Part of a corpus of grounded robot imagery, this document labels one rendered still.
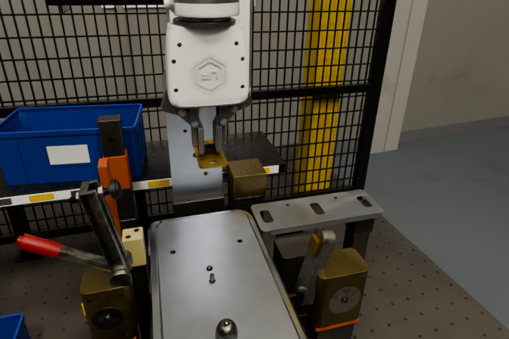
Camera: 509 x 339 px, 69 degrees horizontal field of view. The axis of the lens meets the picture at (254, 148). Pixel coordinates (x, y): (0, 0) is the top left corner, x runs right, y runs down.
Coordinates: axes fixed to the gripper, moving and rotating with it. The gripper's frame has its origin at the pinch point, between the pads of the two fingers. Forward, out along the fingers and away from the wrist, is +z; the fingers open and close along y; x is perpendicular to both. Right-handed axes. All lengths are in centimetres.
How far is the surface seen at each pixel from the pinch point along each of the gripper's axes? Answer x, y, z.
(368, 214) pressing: 11.1, 36.4, 27.5
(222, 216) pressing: 18.1, 5.0, 27.6
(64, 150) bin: 36.0, -27.2, 16.7
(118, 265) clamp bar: -1.2, -14.3, 19.1
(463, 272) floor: 69, 148, 127
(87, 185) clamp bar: 1.0, -16.7, 6.1
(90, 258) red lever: 0.1, -18.1, 18.0
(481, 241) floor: 88, 178, 127
